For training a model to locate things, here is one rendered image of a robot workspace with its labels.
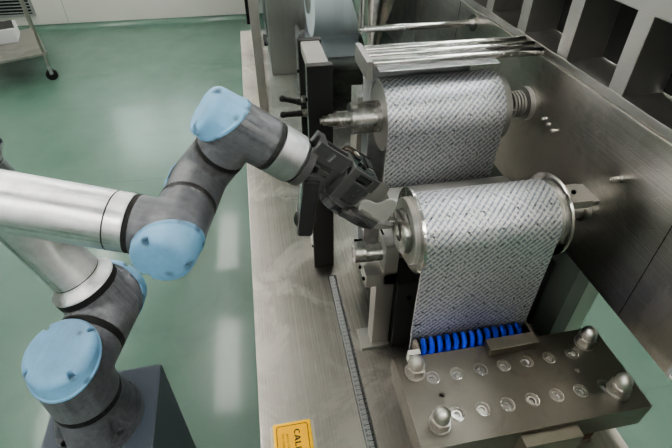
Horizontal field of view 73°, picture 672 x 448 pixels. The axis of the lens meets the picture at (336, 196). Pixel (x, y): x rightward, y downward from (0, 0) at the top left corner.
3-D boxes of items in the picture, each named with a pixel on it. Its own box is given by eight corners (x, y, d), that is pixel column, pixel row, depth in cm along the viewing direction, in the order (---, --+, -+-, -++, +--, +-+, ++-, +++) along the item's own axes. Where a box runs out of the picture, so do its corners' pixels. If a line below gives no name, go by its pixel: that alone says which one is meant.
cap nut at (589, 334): (569, 336, 87) (577, 321, 84) (587, 333, 87) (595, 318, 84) (581, 353, 84) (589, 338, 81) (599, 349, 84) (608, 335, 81)
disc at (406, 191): (396, 248, 87) (396, 175, 81) (399, 247, 87) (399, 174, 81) (423, 291, 73) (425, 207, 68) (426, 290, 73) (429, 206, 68)
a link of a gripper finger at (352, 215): (379, 228, 72) (336, 204, 68) (373, 235, 72) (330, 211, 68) (373, 210, 75) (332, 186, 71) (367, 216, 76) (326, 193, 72)
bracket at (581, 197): (550, 192, 82) (554, 183, 80) (580, 189, 82) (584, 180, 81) (566, 210, 78) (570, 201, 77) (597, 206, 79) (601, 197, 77)
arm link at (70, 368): (32, 424, 77) (-5, 380, 68) (72, 353, 87) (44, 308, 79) (102, 427, 76) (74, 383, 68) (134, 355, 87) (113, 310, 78)
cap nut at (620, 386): (601, 382, 79) (610, 367, 76) (620, 378, 80) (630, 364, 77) (615, 402, 76) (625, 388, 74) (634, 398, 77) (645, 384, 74)
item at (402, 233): (398, 260, 79) (389, 221, 82) (409, 258, 79) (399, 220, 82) (407, 243, 72) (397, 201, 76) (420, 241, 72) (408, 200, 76)
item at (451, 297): (410, 334, 86) (421, 266, 75) (525, 316, 89) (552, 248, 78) (410, 336, 86) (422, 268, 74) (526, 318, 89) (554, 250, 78)
